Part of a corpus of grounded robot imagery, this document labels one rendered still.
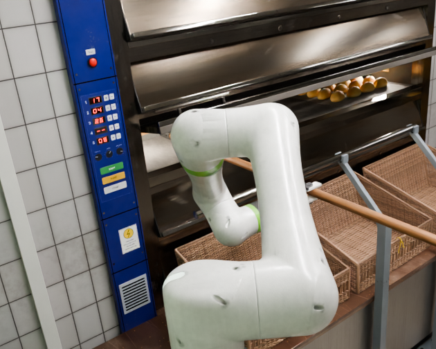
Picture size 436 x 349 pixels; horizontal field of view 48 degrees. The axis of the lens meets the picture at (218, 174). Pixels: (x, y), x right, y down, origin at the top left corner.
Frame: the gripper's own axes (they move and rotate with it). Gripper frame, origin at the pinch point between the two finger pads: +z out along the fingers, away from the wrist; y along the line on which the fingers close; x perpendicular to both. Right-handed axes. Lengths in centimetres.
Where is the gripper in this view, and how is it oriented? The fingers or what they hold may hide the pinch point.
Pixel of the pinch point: (312, 192)
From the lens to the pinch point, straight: 169.4
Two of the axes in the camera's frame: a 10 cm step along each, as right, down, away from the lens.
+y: 0.8, 9.2, 3.8
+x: 5.9, 2.6, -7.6
